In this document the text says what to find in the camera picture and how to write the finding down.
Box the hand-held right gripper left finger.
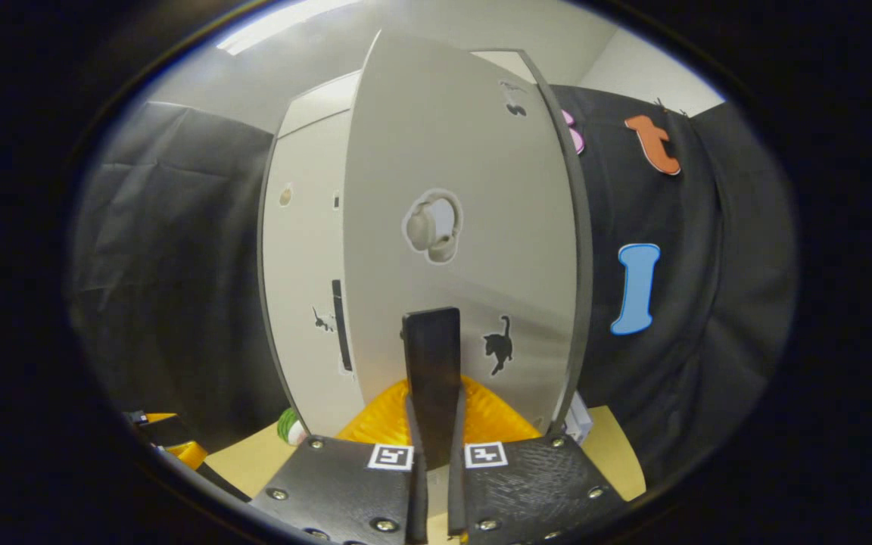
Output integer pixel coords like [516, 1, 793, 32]
[251, 378, 429, 545]

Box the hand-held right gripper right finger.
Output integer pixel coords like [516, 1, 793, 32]
[447, 376, 628, 543]

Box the beige cabinet door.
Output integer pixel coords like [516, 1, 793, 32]
[342, 30, 581, 472]
[260, 108, 366, 440]

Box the beige double-door shoe cabinet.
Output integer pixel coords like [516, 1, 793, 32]
[257, 30, 596, 441]

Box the small white object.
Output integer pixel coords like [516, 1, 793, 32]
[566, 392, 595, 445]

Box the black backdrop cloth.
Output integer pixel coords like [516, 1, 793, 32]
[69, 82, 799, 489]

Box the ceiling light panel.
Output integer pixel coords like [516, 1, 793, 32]
[216, 0, 365, 56]

